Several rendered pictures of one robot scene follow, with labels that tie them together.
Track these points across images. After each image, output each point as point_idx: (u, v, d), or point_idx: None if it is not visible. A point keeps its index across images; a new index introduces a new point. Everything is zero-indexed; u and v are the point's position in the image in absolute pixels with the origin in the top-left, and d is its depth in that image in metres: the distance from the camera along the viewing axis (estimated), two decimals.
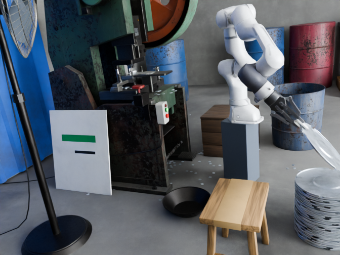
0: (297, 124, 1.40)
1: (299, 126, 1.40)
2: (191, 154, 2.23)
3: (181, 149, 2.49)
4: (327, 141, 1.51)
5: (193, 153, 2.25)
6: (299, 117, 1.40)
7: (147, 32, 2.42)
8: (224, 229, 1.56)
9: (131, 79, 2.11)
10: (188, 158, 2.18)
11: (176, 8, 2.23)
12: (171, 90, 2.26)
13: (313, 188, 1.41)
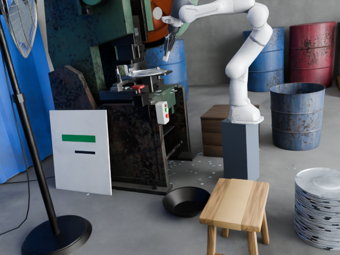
0: (168, 54, 1.99)
1: (167, 56, 1.99)
2: (191, 154, 2.23)
3: (181, 149, 2.49)
4: (150, 75, 2.00)
5: (193, 153, 2.25)
6: (169, 50, 2.00)
7: None
8: (224, 229, 1.56)
9: (131, 79, 2.11)
10: (188, 158, 2.18)
11: None
12: (171, 90, 2.26)
13: (313, 188, 1.41)
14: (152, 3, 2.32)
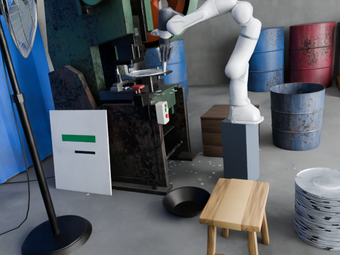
0: (164, 64, 2.05)
1: (164, 66, 2.06)
2: (191, 154, 2.23)
3: (181, 149, 2.49)
4: None
5: (193, 153, 2.25)
6: (167, 61, 2.06)
7: (176, 0, 2.24)
8: (224, 229, 1.56)
9: (131, 79, 2.11)
10: (188, 158, 2.18)
11: None
12: (171, 90, 2.26)
13: (313, 188, 1.41)
14: None
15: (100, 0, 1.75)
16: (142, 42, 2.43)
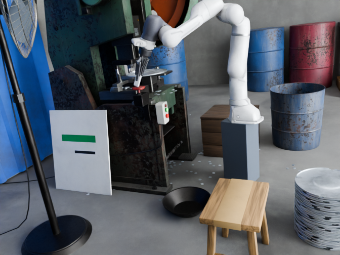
0: (140, 78, 1.79)
1: (139, 81, 1.80)
2: (192, 156, 2.23)
3: (181, 149, 2.49)
4: None
5: (194, 154, 2.25)
6: (141, 75, 1.81)
7: None
8: (224, 229, 1.56)
9: (131, 79, 2.11)
10: (189, 160, 2.19)
11: None
12: (171, 90, 2.26)
13: (313, 188, 1.41)
14: None
15: (100, 0, 1.75)
16: None
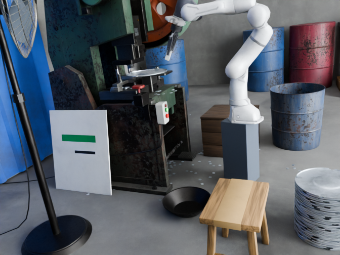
0: (170, 53, 2.01)
1: (170, 55, 2.02)
2: (191, 154, 2.23)
3: (181, 149, 2.49)
4: (127, 76, 2.08)
5: (193, 153, 2.25)
6: (171, 50, 2.03)
7: None
8: (224, 229, 1.56)
9: (131, 79, 2.11)
10: (188, 158, 2.18)
11: (168, 24, 2.29)
12: (171, 90, 2.26)
13: (313, 188, 1.41)
14: None
15: (100, 0, 1.75)
16: None
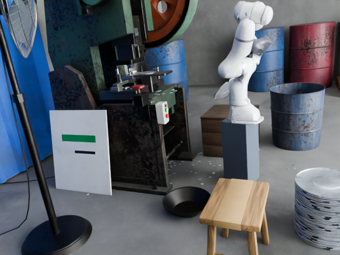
0: None
1: None
2: (191, 154, 2.23)
3: (181, 149, 2.49)
4: (218, 99, 2.56)
5: (193, 153, 2.25)
6: None
7: None
8: (224, 229, 1.56)
9: (131, 79, 2.11)
10: (188, 158, 2.18)
11: (170, 21, 2.28)
12: (171, 90, 2.26)
13: (313, 188, 1.41)
14: None
15: (100, 0, 1.75)
16: None
